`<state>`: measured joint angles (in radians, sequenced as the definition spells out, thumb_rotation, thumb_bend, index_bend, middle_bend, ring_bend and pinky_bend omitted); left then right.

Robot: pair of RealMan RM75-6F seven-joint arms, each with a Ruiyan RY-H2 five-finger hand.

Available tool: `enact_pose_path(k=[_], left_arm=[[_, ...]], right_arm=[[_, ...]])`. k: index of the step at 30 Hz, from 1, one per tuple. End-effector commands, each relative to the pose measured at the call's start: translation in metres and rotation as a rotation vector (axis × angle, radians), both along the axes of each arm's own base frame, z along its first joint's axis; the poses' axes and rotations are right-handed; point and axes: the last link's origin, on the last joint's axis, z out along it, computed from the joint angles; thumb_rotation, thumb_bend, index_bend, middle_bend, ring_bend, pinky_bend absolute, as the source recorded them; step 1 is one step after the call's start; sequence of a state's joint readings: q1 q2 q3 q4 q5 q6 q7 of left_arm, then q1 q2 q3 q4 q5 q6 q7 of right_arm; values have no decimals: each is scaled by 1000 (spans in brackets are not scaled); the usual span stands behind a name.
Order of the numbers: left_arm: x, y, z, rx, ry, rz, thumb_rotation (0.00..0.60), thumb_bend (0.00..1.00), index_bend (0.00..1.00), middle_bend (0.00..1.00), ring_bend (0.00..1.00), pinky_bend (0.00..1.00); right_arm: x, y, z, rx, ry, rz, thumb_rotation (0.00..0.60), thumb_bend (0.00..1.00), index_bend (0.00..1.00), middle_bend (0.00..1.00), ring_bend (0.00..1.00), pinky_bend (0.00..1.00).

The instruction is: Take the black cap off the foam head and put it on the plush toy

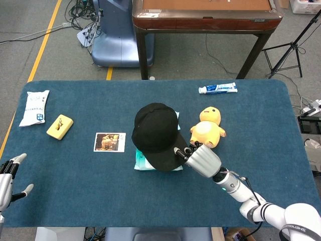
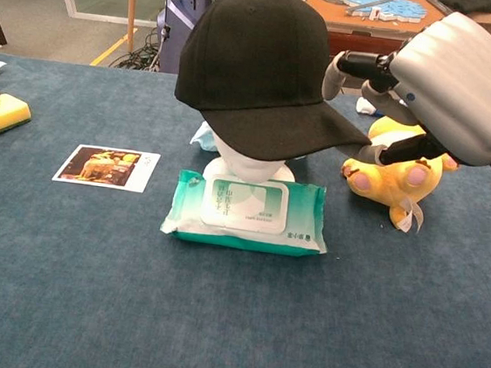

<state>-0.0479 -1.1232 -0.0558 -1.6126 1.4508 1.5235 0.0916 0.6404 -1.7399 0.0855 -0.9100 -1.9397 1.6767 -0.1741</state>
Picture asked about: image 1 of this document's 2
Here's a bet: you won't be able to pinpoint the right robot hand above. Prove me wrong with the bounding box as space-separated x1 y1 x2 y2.
173 141 223 178

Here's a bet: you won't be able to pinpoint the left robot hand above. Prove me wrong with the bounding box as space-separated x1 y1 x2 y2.
0 153 35 212

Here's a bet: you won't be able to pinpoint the black baseball cap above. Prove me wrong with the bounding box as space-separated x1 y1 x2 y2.
131 102 189 172

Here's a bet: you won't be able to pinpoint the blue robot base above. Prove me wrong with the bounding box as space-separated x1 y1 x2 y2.
90 0 155 68

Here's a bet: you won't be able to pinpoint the yellow plush toy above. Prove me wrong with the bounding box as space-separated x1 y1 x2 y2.
190 106 227 149

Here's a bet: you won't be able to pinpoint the green wet wipes pack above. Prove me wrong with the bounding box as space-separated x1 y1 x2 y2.
133 148 184 172

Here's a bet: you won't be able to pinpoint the white blue toothpaste tube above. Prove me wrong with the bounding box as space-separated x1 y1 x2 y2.
198 82 238 94

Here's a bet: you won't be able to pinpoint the small cardboard box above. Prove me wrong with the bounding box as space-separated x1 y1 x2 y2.
224 227 256 241

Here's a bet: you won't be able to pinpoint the white printed pouch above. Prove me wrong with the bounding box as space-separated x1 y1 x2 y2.
19 90 50 128

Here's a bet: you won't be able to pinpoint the yellow sponge block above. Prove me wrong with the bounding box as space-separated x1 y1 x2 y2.
46 114 74 141

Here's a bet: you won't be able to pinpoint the grey robot body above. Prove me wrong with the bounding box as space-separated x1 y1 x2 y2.
104 227 214 241

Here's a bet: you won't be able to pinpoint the white bordered photo card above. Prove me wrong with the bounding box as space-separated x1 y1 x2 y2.
93 132 126 153

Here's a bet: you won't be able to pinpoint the grey bag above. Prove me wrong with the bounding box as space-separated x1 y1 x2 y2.
304 138 321 172

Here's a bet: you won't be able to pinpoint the black pedal box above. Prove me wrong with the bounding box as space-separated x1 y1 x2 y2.
297 115 321 134

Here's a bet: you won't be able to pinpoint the white power strip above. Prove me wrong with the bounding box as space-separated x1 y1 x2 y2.
300 99 321 116

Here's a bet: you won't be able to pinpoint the brown mahjong table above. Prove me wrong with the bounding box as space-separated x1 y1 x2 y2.
132 0 284 80

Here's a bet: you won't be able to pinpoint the black tripod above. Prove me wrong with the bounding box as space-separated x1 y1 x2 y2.
261 9 321 79

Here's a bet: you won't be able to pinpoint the white plastic basket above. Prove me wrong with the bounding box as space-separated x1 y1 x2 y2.
289 0 321 15

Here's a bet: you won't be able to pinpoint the thin black floor cable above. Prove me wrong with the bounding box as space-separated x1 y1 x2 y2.
205 34 238 75

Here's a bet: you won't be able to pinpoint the long grey floor cable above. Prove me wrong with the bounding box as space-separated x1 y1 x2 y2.
0 22 73 45

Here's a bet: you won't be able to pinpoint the tangled black cables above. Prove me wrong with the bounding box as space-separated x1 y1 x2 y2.
65 0 105 55

